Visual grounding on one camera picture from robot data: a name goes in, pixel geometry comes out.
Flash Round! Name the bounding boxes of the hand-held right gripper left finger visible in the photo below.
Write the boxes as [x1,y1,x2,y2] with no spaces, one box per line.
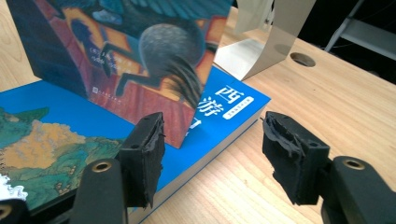
[115,111,166,209]

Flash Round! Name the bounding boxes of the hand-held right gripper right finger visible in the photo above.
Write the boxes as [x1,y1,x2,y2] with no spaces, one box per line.
[262,111,331,206]

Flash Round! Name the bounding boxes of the blue landscape cover book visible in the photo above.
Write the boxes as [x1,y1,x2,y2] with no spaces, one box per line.
[0,64,272,224]

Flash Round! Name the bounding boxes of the colourful illustrated dark book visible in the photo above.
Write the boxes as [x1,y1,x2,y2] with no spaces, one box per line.
[6,0,235,149]

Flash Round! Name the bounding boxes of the grey expandable metal book rack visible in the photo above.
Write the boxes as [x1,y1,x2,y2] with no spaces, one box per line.
[213,0,317,82]

